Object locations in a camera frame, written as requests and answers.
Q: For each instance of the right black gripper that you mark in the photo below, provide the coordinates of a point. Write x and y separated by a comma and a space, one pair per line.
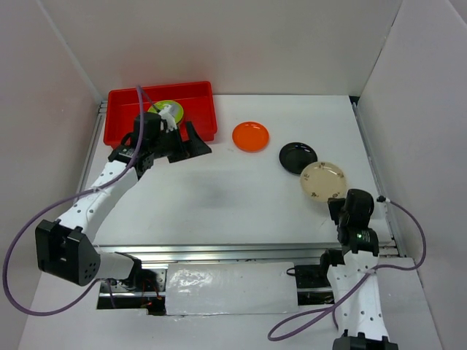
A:
333, 203

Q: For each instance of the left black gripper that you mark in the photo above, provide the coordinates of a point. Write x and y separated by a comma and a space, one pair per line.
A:
194, 147

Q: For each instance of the cream floral plate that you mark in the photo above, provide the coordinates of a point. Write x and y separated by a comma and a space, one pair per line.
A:
323, 180

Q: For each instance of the lime green plate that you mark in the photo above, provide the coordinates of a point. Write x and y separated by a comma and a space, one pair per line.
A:
161, 104

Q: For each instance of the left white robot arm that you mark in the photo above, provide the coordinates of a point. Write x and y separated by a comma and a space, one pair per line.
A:
64, 247

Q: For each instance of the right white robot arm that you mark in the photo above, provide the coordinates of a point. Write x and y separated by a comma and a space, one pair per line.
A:
353, 280

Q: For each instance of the orange plate near bin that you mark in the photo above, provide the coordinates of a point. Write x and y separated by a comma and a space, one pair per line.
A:
250, 136

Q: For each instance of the red plastic bin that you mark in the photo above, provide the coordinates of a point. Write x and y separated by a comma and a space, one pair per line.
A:
195, 98

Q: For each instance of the black plate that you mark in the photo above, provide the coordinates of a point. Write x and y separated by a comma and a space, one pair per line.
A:
296, 156

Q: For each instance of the white foil cover panel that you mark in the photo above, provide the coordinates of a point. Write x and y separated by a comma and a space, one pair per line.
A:
230, 288

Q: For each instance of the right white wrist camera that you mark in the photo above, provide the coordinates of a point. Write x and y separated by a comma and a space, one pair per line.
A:
383, 199

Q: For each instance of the aluminium front rail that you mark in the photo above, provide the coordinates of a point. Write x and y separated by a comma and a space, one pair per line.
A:
224, 253

